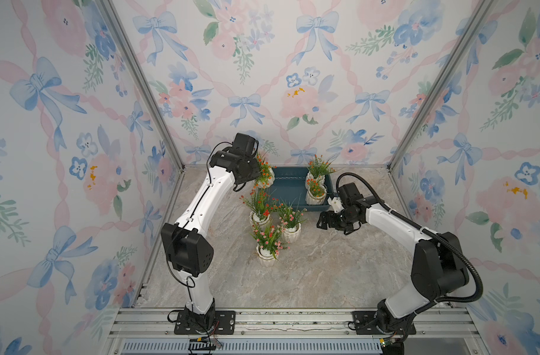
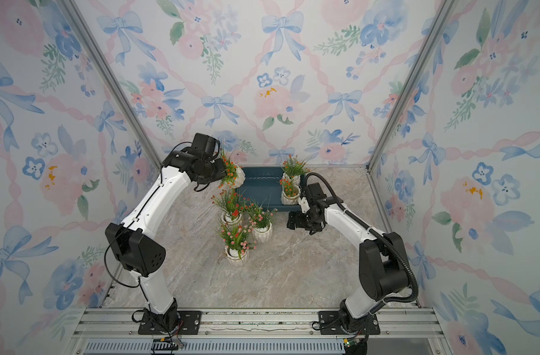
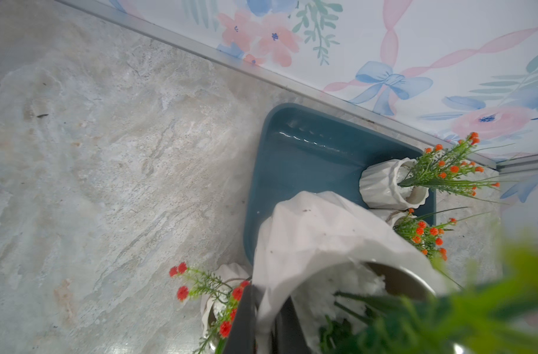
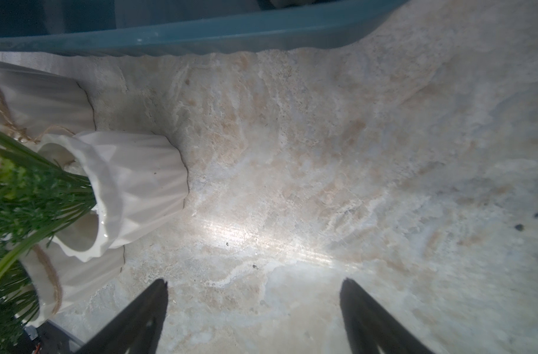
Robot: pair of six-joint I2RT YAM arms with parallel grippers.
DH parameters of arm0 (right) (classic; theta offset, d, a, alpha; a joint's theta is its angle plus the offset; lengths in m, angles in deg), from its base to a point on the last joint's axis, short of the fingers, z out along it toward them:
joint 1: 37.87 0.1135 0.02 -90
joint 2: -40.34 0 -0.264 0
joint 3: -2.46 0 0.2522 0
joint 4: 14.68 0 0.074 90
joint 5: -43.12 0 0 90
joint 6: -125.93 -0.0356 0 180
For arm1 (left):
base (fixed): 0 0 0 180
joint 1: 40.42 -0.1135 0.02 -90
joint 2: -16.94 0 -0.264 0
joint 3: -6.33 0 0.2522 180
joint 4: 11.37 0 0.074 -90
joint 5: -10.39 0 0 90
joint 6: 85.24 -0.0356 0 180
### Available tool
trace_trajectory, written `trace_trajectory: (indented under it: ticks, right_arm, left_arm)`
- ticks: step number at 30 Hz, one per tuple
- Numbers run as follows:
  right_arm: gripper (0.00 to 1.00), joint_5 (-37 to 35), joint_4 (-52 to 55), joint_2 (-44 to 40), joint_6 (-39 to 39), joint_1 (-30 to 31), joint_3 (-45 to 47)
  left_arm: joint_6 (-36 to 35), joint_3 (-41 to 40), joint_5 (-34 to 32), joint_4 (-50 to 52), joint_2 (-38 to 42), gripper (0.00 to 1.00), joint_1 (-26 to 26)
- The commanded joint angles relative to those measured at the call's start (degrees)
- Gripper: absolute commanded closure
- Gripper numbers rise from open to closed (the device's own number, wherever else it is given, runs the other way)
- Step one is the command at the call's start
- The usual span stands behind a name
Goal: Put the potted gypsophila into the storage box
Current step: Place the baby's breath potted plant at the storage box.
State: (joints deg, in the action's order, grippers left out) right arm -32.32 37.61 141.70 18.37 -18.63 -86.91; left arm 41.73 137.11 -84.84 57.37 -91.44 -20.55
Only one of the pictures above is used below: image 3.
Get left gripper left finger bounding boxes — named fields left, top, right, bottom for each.
left=223, top=285, right=259, bottom=354

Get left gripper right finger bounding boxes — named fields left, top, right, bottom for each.
left=275, top=297, right=310, bottom=354

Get potted plant red flowers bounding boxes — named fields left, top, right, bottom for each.
left=169, top=262, right=251, bottom=353
left=253, top=192, right=538, bottom=353

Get potted plant orange flowers front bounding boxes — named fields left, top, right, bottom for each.
left=370, top=206, right=488, bottom=262

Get potted plant orange flowers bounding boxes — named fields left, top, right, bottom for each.
left=359, top=132, right=501, bottom=210
left=370, top=206, right=488, bottom=262

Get potted plant red flowers back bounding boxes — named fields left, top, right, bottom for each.
left=169, top=262, right=251, bottom=353

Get teal plastic storage box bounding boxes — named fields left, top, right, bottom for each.
left=243, top=103, right=421, bottom=262

